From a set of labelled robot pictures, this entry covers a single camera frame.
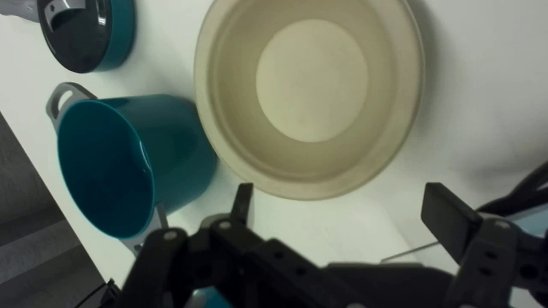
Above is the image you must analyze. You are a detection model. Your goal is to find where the teal mug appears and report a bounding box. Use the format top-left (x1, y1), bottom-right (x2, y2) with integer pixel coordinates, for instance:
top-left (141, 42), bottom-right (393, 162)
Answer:
top-left (184, 285), bottom-right (234, 308)

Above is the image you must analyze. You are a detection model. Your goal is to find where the teal toy pot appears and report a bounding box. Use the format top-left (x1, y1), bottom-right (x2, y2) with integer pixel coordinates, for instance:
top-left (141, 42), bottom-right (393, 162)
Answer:
top-left (44, 81), bottom-right (220, 257)

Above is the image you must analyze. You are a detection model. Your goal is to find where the beige bowl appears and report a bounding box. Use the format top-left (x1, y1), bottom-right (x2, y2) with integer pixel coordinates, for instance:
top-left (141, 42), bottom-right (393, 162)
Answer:
top-left (193, 0), bottom-right (426, 203)

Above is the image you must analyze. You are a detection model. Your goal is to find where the teal frying pan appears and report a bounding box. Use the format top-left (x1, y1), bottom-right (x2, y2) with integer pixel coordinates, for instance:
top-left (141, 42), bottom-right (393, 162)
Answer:
top-left (0, 0), bottom-right (138, 74)

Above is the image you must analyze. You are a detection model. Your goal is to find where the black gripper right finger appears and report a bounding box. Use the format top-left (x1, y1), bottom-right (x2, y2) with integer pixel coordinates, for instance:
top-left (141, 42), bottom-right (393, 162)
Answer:
top-left (419, 182), bottom-right (548, 308)

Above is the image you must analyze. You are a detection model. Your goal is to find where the black pan lid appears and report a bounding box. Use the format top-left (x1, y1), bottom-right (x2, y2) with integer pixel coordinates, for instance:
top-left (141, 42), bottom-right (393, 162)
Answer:
top-left (34, 0), bottom-right (114, 76)

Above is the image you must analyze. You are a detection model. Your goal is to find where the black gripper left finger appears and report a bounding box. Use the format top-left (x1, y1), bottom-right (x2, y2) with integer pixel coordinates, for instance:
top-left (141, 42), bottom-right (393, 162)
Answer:
top-left (107, 182), bottom-right (326, 308)

